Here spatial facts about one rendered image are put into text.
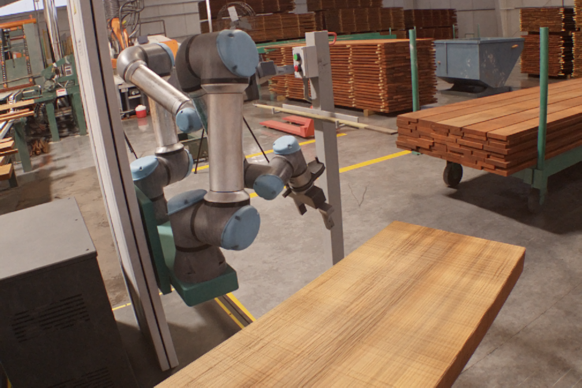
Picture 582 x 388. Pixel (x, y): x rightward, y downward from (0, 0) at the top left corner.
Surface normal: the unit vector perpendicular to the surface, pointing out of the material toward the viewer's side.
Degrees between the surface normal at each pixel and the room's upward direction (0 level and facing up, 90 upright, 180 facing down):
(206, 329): 0
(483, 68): 90
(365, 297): 0
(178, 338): 0
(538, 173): 90
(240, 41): 83
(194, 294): 90
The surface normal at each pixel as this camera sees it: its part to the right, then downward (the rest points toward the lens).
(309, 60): 0.48, 0.23
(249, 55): 0.81, -0.04
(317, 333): -0.11, -0.94
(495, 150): -0.87, 0.24
